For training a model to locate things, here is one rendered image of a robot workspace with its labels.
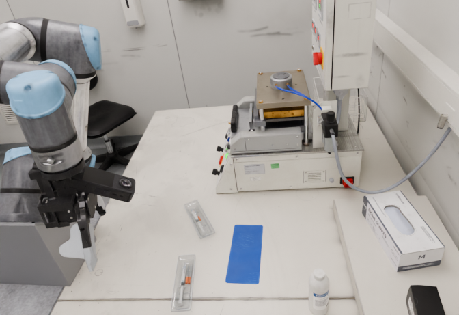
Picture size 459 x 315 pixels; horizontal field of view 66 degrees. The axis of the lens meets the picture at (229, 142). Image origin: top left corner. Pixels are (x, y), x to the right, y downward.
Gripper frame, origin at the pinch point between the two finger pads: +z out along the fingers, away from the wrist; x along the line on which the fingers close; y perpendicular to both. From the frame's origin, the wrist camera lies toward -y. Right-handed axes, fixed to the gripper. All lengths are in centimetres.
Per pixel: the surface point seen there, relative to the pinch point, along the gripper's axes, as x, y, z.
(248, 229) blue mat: -30, -37, 35
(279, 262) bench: -14, -43, 34
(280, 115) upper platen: -51, -53, 4
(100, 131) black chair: -177, 40, 70
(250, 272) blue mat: -13, -33, 35
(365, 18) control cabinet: -39, -73, -29
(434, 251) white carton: 1, -79, 21
